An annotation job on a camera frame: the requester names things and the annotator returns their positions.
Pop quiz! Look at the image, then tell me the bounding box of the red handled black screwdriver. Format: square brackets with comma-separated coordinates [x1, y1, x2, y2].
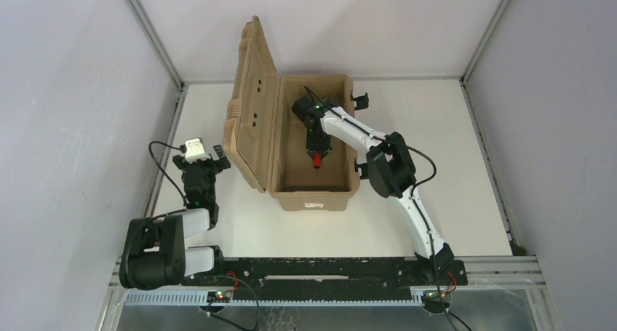
[312, 153, 322, 170]

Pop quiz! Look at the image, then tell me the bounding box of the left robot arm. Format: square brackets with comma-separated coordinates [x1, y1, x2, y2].
[119, 139, 231, 290]

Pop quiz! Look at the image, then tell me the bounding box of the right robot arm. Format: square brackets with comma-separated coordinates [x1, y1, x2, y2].
[291, 96, 454, 278]

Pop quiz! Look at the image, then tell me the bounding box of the tan plastic storage bin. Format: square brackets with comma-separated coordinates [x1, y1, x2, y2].
[223, 16, 360, 211]

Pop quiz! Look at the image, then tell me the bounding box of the left electronics board with leds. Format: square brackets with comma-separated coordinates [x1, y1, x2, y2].
[207, 290, 233, 304]

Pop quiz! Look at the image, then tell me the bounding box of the right electronics board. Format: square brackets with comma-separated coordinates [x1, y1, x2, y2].
[421, 291, 451, 314]

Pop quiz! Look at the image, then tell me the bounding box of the left black camera cable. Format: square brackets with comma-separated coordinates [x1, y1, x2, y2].
[148, 141, 190, 210]

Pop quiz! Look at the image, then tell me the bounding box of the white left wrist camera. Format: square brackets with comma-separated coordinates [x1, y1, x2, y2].
[180, 137, 210, 164]

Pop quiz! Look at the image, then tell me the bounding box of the grey slotted cable duct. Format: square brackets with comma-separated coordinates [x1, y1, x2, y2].
[123, 290, 425, 308]

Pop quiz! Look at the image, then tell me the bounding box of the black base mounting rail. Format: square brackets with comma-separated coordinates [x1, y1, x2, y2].
[181, 257, 469, 303]

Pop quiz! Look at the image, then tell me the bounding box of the aluminium frame left rail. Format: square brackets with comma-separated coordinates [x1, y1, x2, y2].
[115, 0, 189, 219]

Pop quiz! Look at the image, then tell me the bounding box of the aluminium frame rail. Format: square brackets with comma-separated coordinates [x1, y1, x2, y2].
[115, 0, 189, 219]
[460, 0, 511, 87]

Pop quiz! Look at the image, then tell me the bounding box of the aluminium frame right rail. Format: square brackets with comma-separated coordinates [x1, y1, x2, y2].
[460, 0, 511, 87]

